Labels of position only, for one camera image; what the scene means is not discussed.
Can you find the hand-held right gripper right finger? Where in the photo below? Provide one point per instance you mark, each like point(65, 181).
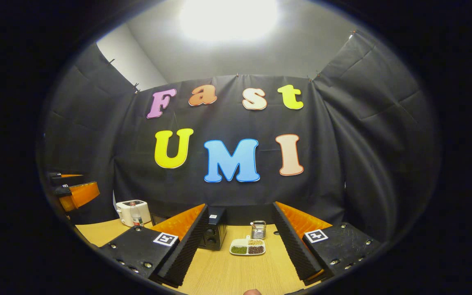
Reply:
point(291, 246)

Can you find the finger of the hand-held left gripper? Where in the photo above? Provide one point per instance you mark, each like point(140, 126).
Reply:
point(70, 175)
point(82, 194)

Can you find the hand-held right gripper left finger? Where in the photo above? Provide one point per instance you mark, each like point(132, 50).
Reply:
point(187, 246)

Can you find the black electric oven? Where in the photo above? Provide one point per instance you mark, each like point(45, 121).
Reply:
point(215, 233)

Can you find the pile of red beans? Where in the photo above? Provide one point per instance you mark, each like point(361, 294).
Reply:
point(256, 249)

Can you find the pile of soybeans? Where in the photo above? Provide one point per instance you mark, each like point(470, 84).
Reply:
point(255, 242)

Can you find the white toaster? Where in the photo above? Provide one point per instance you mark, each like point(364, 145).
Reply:
point(125, 211)

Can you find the white divided dish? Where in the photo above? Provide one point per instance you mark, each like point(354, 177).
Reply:
point(239, 242)

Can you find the pile of green mung beans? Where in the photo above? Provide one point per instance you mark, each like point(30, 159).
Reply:
point(239, 250)

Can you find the small clear bottle red label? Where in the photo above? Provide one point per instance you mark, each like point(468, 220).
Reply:
point(137, 217)

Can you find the ceiling light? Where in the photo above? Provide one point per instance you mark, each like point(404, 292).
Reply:
point(228, 18)

